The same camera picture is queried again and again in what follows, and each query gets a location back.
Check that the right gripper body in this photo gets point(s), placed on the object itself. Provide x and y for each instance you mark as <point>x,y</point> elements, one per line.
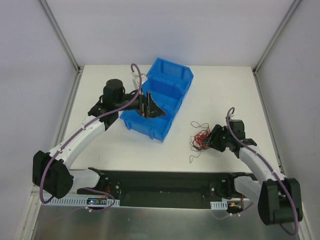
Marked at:
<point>219,138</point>

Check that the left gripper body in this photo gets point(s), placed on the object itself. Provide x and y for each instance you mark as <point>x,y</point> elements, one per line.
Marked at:
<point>144,105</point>

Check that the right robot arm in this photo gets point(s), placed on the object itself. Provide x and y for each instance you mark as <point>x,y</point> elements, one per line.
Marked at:
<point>278,197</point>

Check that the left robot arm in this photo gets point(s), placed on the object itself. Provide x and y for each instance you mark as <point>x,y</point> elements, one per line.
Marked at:
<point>51,170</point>

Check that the blue plastic compartment bin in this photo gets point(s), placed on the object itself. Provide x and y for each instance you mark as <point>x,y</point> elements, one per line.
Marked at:
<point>168,83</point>

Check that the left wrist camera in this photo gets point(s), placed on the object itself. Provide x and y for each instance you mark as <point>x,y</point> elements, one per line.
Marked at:
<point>136,79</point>

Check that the right white cable duct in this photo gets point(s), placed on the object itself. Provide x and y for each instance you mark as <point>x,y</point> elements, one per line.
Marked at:
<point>219,205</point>

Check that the white cable duct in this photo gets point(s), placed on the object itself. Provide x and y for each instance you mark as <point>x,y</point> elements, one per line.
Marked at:
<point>83,201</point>
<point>219,205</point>

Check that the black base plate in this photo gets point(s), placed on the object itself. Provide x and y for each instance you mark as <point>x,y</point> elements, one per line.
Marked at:
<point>178,190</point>

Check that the left white cable duct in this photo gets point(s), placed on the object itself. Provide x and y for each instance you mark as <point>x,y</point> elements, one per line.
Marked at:
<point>83,201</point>

